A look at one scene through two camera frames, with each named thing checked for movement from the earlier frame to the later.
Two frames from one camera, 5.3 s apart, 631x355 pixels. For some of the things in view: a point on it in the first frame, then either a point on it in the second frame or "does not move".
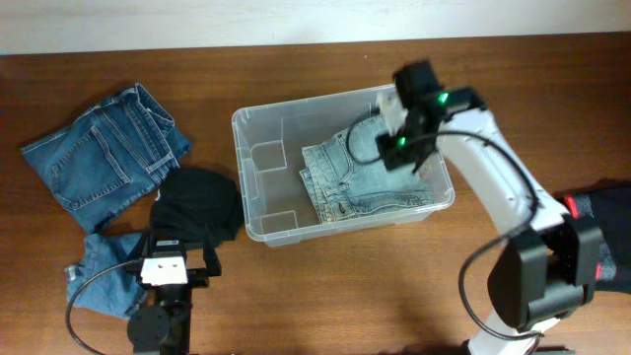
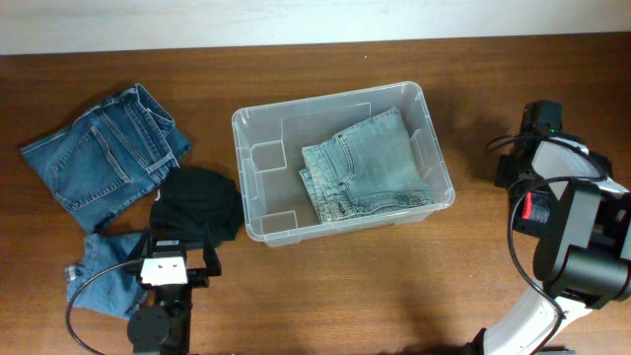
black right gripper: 389,161 to 501,176
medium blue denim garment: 106,281 does not move
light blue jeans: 346,176 does not move
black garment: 187,200 does not move
